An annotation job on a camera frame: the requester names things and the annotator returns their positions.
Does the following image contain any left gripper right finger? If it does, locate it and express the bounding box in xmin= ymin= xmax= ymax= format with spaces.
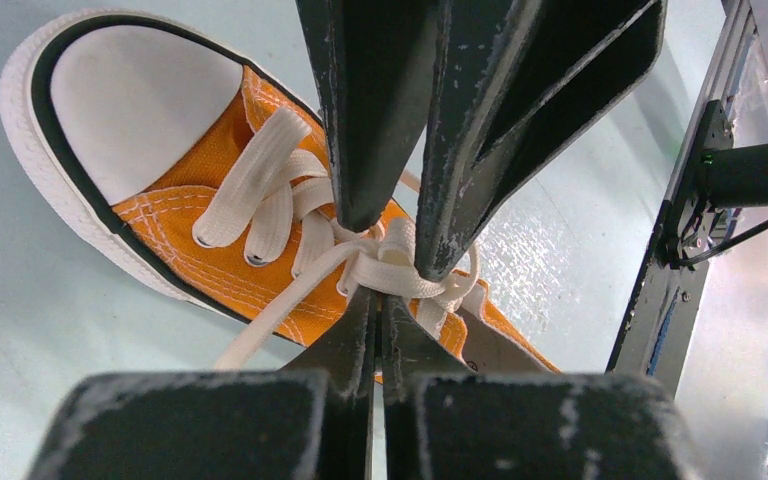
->
xmin=381 ymin=296 xmax=703 ymax=479

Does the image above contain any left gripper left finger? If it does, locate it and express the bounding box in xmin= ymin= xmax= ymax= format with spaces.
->
xmin=29 ymin=288 xmax=378 ymax=479

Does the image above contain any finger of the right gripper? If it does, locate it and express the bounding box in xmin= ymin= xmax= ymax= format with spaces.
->
xmin=296 ymin=1 xmax=445 ymax=232
xmin=415 ymin=1 xmax=667 ymax=281

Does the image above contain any white shoelace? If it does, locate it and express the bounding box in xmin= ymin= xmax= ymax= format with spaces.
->
xmin=192 ymin=107 xmax=480 ymax=370

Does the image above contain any orange canvas sneaker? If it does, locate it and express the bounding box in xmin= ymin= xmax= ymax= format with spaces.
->
xmin=0 ymin=10 xmax=553 ymax=372

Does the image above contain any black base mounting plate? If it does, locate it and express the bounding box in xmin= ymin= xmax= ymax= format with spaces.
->
xmin=606 ymin=100 xmax=734 ymax=395

